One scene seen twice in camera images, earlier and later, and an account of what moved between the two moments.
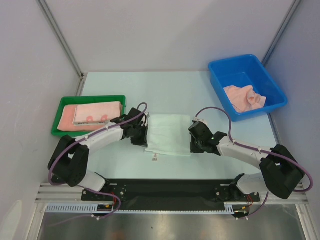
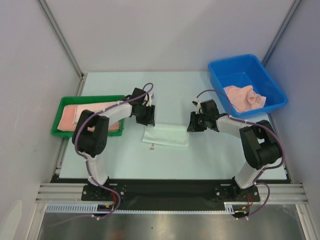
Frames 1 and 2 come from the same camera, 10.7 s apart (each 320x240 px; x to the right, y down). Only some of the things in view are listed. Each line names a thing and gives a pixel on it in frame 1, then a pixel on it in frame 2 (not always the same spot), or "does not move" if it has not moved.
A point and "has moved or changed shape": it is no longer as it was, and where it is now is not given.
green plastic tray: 73,100 does not move
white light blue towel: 169,134 has moved or changed shape
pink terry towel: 66,123 does not move
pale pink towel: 244,98 does not move
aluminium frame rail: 50,193 does not move
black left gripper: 143,141 to 149,118
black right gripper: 194,141 to 193,121
